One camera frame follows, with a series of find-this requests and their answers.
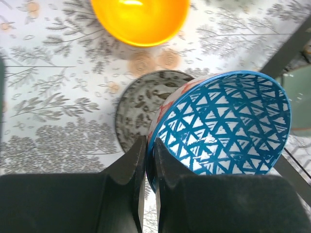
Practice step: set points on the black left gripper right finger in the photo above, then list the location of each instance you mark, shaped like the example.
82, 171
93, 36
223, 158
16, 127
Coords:
190, 203

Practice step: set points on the orange plastic bowl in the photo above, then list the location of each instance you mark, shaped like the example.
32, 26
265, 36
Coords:
142, 23

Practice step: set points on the red diamond pattern bowl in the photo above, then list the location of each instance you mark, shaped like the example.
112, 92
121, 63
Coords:
236, 122

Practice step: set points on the black wire dish rack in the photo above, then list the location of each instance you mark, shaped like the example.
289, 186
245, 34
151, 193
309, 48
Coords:
291, 67

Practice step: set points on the pink patterned bowl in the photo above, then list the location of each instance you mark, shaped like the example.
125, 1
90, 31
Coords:
140, 102

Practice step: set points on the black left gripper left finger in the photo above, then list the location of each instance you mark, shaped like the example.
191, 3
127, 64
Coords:
110, 201

